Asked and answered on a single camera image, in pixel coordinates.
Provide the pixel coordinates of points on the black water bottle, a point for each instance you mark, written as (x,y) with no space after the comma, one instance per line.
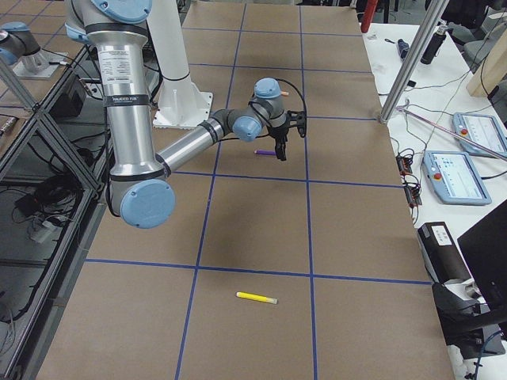
(434,45)

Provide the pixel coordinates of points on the black cardboard box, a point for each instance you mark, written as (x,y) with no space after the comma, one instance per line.
(441,255)

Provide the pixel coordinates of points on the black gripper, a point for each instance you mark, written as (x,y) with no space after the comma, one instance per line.
(279,135)

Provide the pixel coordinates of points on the blue teach pendant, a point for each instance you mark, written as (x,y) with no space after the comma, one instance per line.
(482,129)
(454,178)

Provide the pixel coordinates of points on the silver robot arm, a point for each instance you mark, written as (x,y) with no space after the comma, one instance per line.
(146,155)

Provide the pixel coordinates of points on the near blue teach pendant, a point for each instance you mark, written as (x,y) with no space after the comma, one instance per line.
(454,178)

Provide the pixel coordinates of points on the metal grabber stick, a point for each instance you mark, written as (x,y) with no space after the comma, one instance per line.
(469,146)

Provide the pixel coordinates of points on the black computer monitor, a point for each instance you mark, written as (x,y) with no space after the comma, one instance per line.
(483,247)

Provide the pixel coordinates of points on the red cylinder bottle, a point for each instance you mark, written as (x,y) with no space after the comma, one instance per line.
(368,15)

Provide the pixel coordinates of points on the folded blue umbrella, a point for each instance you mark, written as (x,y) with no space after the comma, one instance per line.
(403,49)

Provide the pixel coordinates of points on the yellow highlighter pen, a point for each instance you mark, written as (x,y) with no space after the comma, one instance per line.
(256,298)

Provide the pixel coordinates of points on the far blue teach pendant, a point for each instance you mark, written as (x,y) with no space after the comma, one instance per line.
(482,129)

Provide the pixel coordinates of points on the aluminium frame post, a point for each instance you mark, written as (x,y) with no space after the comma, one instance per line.
(417,48)

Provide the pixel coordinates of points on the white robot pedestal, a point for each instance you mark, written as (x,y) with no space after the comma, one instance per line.
(180,103)

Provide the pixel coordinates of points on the purple highlighter pen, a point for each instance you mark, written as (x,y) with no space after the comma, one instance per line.
(265,152)

